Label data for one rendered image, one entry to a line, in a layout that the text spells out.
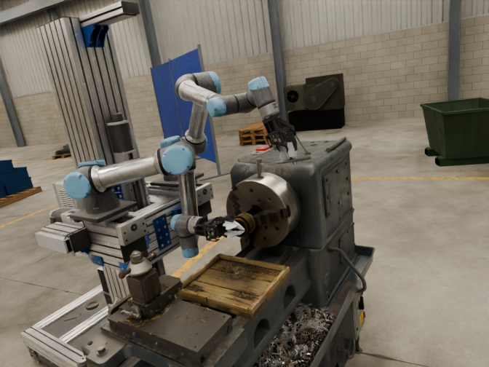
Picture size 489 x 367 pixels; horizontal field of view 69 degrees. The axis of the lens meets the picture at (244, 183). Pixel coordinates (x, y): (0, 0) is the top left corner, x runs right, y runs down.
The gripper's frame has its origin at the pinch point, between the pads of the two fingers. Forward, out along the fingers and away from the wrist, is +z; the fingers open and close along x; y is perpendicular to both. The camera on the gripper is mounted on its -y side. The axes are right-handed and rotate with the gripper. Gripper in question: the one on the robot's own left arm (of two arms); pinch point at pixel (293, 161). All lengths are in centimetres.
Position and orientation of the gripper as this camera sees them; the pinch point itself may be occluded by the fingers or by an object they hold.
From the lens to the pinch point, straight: 143.3
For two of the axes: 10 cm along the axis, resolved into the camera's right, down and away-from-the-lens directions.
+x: 7.4, -2.8, -6.1
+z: 4.1, 9.1, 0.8
